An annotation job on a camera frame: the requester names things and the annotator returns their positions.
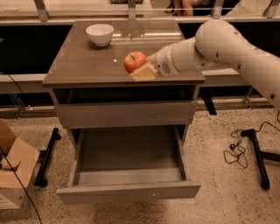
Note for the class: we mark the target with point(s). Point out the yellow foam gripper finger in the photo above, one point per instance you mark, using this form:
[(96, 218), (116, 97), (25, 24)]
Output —
[(146, 72)]

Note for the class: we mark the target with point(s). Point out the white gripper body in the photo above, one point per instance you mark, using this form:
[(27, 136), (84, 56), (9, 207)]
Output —
[(162, 61)]

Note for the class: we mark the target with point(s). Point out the red apple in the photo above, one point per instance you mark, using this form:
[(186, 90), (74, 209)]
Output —
[(133, 61)]

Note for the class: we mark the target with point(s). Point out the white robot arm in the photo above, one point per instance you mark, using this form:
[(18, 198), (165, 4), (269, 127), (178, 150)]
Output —
[(216, 44)]

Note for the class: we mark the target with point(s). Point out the grey drawer cabinet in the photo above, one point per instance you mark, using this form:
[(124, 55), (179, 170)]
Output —
[(92, 90)]

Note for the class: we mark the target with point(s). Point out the grey top drawer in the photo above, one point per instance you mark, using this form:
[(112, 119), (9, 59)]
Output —
[(125, 114)]

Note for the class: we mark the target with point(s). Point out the open grey middle drawer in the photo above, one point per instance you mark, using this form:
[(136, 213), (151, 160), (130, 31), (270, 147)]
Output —
[(128, 164)]

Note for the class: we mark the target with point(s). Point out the white ceramic bowl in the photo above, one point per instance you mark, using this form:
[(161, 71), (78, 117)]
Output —
[(100, 34)]

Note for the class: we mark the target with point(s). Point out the black right stand foot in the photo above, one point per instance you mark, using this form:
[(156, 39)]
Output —
[(260, 156)]

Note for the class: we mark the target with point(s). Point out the black stand foot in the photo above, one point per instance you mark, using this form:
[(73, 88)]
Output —
[(44, 157), (260, 156)]

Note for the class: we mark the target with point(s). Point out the black left stand foot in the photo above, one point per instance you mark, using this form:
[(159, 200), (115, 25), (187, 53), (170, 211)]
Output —
[(44, 157)]

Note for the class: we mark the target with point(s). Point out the cardboard box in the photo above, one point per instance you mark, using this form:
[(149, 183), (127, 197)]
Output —
[(17, 163)]

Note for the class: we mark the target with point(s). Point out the grey window rail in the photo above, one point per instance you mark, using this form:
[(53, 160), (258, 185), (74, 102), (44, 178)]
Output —
[(32, 82)]

